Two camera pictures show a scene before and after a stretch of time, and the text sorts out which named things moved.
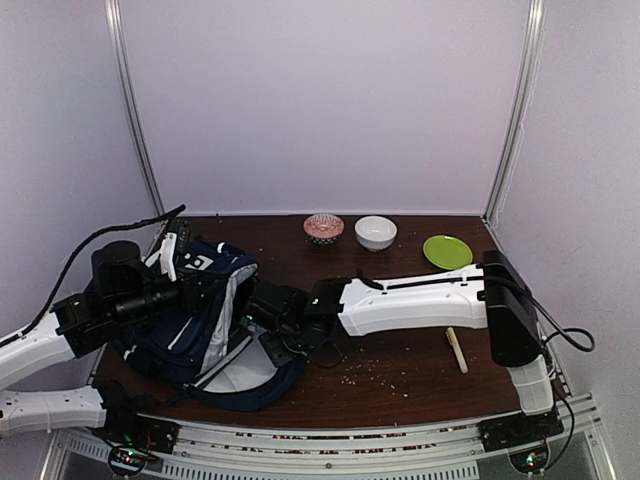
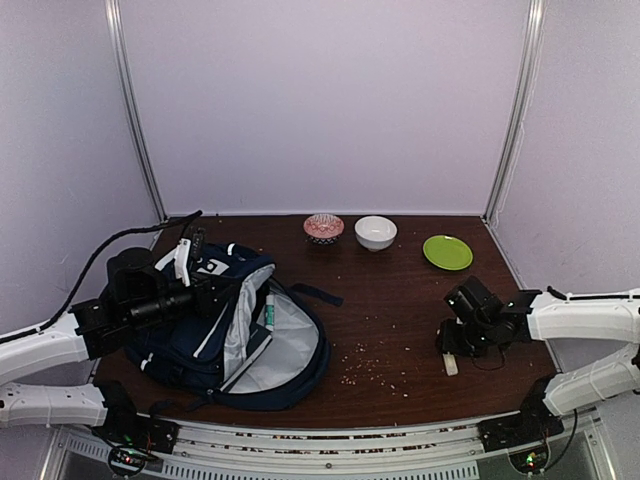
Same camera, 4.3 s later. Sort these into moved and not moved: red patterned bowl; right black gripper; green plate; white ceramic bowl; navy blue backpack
Moved: right black gripper; navy blue backpack
Not moved: green plate; white ceramic bowl; red patterned bowl
